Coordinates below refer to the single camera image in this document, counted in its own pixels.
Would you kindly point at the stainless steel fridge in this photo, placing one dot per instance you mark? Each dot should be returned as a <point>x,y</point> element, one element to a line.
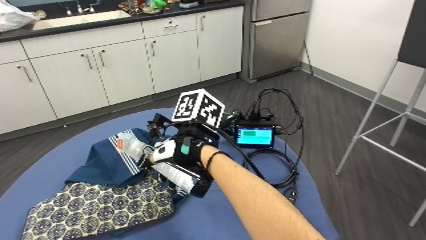
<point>277,40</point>

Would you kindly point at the navy and cream patterned cloth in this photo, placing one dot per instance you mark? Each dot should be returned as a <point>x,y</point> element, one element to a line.
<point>97,208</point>

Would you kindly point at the white cube with black markers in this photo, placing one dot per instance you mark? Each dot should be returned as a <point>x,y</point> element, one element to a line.
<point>197,107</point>

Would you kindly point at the dark countertop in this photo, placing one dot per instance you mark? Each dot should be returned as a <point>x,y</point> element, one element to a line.
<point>133,18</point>

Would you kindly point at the white plastic bag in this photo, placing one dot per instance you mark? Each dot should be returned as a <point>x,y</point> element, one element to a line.
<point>13,18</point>

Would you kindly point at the black electronics box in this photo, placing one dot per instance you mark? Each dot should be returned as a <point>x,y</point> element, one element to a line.
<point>254,117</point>

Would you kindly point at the white metal stool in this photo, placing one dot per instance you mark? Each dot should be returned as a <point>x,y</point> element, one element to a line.
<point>386,110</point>

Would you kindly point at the metal faucet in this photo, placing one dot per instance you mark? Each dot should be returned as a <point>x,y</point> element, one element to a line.
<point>80,7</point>

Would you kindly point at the white palm camera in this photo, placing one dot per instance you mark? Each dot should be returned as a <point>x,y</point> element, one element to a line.
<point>162,149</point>

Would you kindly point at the white kitchen cabinets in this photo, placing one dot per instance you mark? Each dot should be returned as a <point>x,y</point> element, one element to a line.
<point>110,70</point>

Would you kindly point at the black wrist band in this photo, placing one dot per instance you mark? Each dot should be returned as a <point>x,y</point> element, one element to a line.
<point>211,157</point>

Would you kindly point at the clear plastic packet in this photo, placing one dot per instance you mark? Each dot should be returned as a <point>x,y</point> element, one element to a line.
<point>179,176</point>

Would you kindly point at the beige sink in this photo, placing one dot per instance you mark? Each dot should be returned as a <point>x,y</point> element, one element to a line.
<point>80,19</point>

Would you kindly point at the pile of items on counter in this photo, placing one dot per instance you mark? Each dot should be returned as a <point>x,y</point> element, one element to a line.
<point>141,6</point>

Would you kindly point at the small black monitor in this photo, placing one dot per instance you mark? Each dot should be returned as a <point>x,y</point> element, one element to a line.
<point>254,136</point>

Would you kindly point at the navy cloth with white stripes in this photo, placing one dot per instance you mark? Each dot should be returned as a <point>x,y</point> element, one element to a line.
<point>106,161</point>

